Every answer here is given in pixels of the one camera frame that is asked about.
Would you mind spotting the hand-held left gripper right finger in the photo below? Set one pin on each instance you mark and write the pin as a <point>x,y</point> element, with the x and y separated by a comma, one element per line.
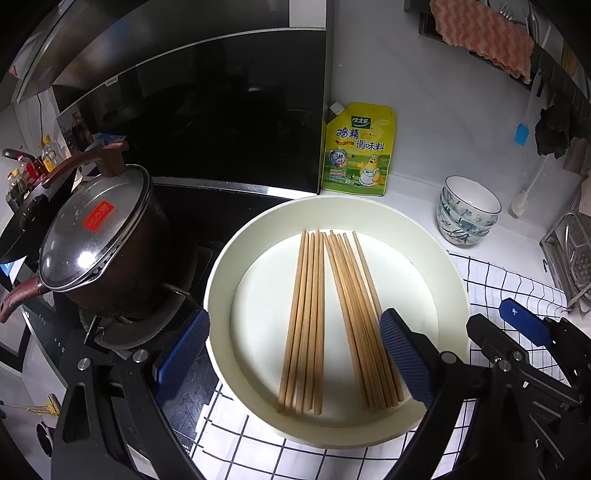
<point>408,355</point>

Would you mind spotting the black gas stove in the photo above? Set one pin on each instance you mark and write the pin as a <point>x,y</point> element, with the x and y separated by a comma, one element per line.
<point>194,207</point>

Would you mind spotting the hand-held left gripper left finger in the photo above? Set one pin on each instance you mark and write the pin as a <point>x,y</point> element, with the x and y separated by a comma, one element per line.
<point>182,355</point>

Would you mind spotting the row of wooden chopsticks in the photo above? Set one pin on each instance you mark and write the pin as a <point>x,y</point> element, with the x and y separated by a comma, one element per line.
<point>304,323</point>

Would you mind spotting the steel dish rack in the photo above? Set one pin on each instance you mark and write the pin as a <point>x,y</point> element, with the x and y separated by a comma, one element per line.
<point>551,244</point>

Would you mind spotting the black range hood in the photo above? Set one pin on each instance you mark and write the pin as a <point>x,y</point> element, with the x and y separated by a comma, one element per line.
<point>207,115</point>

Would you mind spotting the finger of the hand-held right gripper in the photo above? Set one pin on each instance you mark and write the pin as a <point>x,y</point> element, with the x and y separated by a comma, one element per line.
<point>491,339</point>
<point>526,321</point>

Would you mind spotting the row of condiment bottles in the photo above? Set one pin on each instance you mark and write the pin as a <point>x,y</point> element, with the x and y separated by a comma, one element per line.
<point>44,157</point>

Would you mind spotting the dark cooking pot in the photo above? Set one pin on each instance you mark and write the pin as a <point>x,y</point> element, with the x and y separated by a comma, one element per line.
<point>134,258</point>

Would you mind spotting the blue silicone spatula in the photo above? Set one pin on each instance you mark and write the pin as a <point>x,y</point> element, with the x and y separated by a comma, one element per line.
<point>521,136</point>

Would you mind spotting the dark hanging cloth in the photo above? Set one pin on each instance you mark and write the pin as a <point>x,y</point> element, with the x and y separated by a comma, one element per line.
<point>554,129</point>

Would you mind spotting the black wall rack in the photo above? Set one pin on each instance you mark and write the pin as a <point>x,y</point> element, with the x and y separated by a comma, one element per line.
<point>425,25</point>

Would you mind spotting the white black checked cloth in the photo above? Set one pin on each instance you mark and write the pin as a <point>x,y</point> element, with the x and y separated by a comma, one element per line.
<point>498,286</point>

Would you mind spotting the glass pot lid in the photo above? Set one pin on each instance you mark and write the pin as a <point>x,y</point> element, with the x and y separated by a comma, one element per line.
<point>83,240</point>

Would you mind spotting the blue white box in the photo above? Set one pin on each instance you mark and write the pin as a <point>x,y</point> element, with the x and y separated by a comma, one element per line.
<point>11,270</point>

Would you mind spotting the orange pink dish cloth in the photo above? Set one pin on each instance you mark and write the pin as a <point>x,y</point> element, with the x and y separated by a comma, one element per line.
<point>480,32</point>

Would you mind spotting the round white tray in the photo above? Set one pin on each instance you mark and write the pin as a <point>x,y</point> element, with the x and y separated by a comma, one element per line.
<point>258,323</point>

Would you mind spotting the yellow seasoning pouch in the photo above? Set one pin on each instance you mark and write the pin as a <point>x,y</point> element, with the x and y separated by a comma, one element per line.
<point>360,152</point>

